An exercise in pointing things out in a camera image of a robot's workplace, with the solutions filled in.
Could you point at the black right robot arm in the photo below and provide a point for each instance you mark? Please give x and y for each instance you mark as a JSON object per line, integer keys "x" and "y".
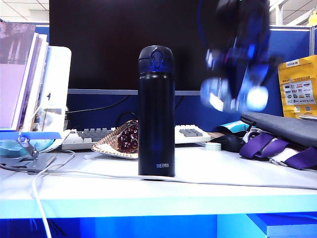
{"x": 242, "y": 15}

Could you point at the white green tape roll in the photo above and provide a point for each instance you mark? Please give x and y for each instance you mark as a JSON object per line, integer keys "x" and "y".
{"x": 213, "y": 146}

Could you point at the white file holder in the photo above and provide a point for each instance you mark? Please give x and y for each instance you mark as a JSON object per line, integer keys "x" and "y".
{"x": 59, "y": 81}

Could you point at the thin white book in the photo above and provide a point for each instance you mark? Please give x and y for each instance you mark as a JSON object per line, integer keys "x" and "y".
{"x": 34, "y": 81}

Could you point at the grey fabric laptop sleeve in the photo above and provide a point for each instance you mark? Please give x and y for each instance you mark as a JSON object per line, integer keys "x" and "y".
{"x": 284, "y": 126}

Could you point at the yellow duck toy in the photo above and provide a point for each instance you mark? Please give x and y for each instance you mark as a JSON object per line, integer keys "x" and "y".
{"x": 313, "y": 19}

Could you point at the woven tray with snacks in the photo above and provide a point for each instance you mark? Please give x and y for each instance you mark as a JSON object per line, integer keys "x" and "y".
{"x": 106, "y": 148}

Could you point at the grey metal laptop stand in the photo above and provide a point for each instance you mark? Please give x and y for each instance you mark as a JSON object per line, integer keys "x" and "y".
{"x": 29, "y": 163}

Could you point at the light blue tissue pack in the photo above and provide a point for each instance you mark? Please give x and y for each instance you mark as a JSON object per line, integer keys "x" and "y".
{"x": 10, "y": 146}

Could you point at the black computer monitor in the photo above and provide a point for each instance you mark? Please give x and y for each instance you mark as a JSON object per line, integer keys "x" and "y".
{"x": 99, "y": 37}

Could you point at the teal white packet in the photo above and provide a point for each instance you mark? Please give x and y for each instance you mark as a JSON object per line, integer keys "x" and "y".
{"x": 235, "y": 127}

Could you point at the yellow printed package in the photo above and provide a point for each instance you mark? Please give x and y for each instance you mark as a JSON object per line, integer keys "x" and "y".
{"x": 287, "y": 74}

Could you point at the black computer mouse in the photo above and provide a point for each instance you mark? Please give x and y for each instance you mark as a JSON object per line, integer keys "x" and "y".
{"x": 230, "y": 142}

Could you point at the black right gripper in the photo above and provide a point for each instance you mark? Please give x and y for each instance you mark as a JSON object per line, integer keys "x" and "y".
{"x": 237, "y": 52}

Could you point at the clear mineral water bottle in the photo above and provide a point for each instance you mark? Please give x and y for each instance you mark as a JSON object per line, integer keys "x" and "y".
{"x": 257, "y": 98}

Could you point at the blue office partition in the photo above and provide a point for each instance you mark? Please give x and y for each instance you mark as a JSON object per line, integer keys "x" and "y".
{"x": 289, "y": 49}

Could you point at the black thermos flask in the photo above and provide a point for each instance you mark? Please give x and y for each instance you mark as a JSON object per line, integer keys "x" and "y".
{"x": 156, "y": 111}

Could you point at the white and grey keyboard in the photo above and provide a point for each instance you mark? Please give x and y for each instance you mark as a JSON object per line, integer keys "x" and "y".
{"x": 81, "y": 138}

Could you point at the brown cardboard box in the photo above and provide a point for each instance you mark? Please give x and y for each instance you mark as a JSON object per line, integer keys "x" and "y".
{"x": 213, "y": 136}

